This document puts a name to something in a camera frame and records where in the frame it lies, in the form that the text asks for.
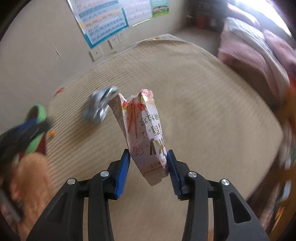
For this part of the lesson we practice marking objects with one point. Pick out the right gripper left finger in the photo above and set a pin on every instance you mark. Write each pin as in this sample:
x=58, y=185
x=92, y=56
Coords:
x=62, y=219

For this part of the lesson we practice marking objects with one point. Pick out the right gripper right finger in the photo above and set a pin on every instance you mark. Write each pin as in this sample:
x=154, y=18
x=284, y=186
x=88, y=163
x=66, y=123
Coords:
x=233, y=217

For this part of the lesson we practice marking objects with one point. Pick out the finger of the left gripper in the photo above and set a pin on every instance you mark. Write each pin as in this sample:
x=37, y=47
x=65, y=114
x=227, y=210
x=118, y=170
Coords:
x=14, y=140

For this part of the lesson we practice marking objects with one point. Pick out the small orange ball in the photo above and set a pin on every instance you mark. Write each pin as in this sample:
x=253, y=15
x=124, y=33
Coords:
x=51, y=133

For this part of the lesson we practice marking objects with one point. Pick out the brown plush teddy bear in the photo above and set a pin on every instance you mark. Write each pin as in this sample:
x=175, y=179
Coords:
x=30, y=186

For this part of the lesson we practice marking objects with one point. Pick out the grey blue crumpled wrapper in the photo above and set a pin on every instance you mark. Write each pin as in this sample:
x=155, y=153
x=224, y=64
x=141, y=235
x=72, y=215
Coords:
x=96, y=104

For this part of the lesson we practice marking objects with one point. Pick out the pink quilt bed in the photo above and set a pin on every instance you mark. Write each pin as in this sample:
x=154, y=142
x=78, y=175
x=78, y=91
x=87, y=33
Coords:
x=243, y=48

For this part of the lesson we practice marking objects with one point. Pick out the red container on shelf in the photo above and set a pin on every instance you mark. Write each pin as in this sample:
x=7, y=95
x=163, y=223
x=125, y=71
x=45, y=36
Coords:
x=201, y=22

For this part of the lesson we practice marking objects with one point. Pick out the dark metal shelf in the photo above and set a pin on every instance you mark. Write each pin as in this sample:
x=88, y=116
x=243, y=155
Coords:
x=214, y=11

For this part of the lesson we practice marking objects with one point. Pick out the white wall socket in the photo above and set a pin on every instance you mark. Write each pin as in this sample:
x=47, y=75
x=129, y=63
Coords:
x=113, y=41

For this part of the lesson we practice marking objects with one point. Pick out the blue pinyin wall poster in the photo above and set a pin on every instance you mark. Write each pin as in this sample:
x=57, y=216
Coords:
x=99, y=19

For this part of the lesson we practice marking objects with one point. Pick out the white chart wall poster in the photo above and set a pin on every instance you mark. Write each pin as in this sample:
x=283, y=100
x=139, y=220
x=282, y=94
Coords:
x=137, y=11

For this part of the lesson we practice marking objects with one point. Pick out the green blue wall poster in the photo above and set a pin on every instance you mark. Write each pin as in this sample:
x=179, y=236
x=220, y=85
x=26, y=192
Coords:
x=159, y=8

